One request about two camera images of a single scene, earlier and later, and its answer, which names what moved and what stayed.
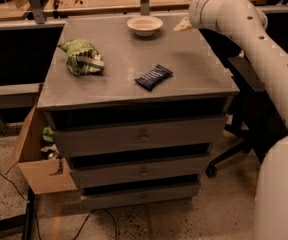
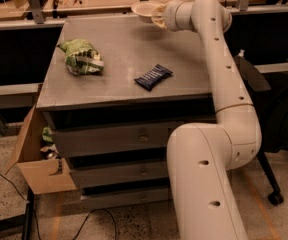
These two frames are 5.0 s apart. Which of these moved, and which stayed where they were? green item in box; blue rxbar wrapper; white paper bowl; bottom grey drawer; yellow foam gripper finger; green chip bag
Moved: yellow foam gripper finger; white paper bowl
Stayed: bottom grey drawer; blue rxbar wrapper; green item in box; green chip bag
